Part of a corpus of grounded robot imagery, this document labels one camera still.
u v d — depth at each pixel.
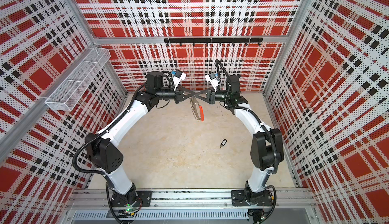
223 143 0.93
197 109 0.74
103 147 0.45
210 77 0.69
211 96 0.69
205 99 0.72
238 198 0.73
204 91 0.72
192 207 0.73
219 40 0.89
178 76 0.65
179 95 0.66
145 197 0.74
